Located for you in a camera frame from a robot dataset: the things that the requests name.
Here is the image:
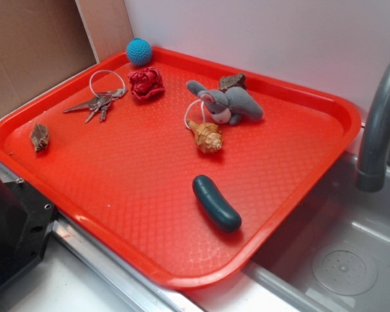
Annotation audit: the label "red plastic tray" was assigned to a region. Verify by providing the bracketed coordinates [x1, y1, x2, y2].
[0, 47, 361, 289]

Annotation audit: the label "silver keys on ring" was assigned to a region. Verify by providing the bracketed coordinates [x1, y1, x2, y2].
[62, 70, 128, 124]

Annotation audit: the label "blue crocheted ball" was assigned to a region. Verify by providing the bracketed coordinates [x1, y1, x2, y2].
[126, 38, 153, 66]

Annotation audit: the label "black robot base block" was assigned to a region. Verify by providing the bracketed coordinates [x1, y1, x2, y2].
[0, 179, 57, 292]

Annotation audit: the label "grey plush donkey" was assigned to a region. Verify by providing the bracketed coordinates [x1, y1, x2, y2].
[187, 81, 264, 125]

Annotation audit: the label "brown cardboard panel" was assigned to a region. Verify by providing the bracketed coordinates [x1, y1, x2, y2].
[0, 1, 96, 119]

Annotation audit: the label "tan spiral seashell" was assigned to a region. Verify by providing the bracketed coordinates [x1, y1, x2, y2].
[187, 120, 223, 153]

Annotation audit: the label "red fabric flower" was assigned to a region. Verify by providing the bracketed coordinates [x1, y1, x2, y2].
[127, 67, 165, 100]

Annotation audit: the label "dark green toy cucumber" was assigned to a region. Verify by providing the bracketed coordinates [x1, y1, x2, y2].
[192, 175, 242, 233]

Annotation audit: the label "grey toy faucet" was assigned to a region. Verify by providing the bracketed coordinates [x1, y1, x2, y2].
[355, 63, 390, 192]

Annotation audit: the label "grey toy sink basin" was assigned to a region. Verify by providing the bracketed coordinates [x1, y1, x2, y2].
[188, 154, 390, 311]

